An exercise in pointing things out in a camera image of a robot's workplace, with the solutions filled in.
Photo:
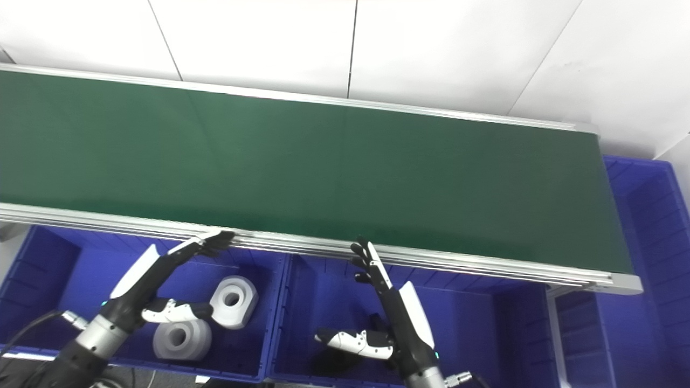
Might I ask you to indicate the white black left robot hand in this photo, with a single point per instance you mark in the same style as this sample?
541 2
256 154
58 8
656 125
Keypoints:
140 285

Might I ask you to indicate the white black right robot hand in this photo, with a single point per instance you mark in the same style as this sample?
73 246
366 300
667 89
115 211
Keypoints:
409 323

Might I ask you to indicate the white holed plastic part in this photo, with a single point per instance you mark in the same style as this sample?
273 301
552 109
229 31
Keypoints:
233 304
180 340

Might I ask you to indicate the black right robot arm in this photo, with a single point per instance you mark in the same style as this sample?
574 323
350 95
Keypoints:
426 380

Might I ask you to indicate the large blue plastic bin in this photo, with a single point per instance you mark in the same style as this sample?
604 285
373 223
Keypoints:
657 242

